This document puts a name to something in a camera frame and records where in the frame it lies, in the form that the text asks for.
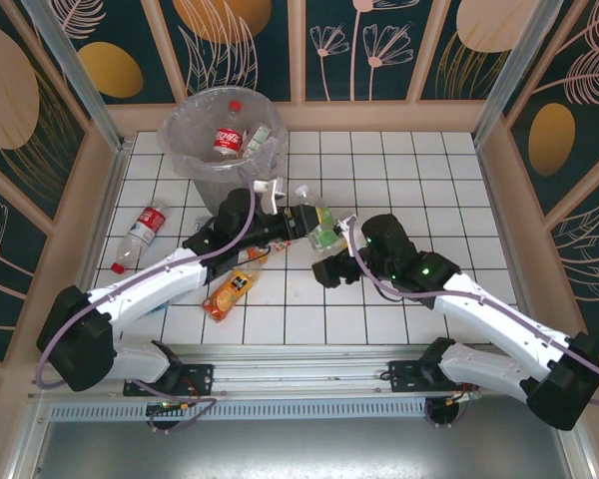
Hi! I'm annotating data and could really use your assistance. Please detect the clear square bottle green ring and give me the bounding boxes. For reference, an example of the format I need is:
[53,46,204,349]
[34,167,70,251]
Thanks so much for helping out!
[244,124,272,154]

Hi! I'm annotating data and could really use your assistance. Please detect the grey metal mesh bin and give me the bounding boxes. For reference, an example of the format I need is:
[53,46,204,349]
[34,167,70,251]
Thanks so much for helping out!
[162,87,287,224]

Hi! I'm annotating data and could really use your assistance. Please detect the orange juice bottle black label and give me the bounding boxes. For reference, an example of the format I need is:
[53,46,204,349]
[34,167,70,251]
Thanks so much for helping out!
[202,258,269,323]

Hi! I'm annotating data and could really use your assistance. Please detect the aluminium frame post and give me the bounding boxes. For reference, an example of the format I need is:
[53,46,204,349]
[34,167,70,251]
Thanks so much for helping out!
[22,0,129,154]
[472,0,550,146]

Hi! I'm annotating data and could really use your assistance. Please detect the green lime label bottle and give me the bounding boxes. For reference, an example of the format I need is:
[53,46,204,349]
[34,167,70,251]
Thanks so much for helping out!
[294,185,348,253]

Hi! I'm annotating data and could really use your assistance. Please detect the clear plastic bin liner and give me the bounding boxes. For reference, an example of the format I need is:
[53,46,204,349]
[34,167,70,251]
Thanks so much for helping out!
[157,85,290,184]

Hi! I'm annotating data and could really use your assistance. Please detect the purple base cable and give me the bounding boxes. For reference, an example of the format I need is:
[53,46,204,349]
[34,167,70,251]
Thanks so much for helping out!
[129,377,226,435]
[425,391,480,430]

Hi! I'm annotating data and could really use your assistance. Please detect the clear red label cola bottle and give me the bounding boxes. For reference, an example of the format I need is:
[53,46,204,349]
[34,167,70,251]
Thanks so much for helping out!
[213,100,245,156]

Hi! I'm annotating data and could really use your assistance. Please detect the red white label water bottle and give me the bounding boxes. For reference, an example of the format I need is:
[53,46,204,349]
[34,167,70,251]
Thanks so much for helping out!
[110,202,172,274]

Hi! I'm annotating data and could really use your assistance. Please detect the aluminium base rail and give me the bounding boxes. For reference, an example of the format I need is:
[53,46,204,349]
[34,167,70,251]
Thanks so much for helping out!
[29,342,580,400]

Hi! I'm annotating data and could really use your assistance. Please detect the grey metal base plate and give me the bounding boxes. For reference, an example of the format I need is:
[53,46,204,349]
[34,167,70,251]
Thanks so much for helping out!
[29,418,580,479]

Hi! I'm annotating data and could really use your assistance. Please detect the slotted grey cable duct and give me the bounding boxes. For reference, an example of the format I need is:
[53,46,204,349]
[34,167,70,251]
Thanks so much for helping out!
[47,398,430,421]

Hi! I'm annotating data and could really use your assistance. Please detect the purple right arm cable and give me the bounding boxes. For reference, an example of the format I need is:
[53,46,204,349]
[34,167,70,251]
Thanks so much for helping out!
[346,219,599,406]

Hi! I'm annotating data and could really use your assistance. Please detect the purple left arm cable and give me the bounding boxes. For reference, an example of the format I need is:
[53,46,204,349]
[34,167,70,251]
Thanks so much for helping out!
[35,172,261,390]

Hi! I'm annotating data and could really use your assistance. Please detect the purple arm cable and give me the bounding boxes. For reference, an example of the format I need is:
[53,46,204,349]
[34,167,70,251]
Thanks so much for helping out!
[346,219,599,406]
[35,172,261,390]

